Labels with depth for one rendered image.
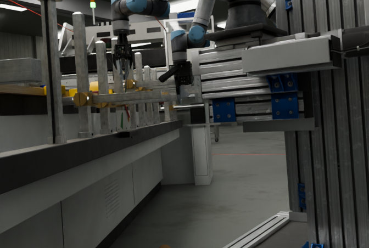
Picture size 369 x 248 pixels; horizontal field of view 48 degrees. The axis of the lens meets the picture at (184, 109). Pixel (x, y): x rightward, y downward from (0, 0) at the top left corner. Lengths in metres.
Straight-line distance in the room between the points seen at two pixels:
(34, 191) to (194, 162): 3.23
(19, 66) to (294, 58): 0.83
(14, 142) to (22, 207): 0.42
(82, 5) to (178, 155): 6.21
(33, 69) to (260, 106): 0.99
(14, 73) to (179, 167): 3.96
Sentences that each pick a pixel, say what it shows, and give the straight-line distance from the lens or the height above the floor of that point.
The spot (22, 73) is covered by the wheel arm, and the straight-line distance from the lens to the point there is 0.58.
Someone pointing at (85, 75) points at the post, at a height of 0.93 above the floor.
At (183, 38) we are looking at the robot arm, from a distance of 2.03.
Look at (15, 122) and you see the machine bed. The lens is 1.54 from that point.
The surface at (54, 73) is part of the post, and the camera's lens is 1.33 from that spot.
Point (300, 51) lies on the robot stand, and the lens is 1.22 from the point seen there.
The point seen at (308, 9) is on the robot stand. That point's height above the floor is 1.11.
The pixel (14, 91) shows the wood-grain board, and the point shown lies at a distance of 1.48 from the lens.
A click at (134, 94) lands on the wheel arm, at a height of 0.85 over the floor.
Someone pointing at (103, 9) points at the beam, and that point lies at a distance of 10.46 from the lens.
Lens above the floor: 0.77
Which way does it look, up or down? level
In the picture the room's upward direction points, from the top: 4 degrees counter-clockwise
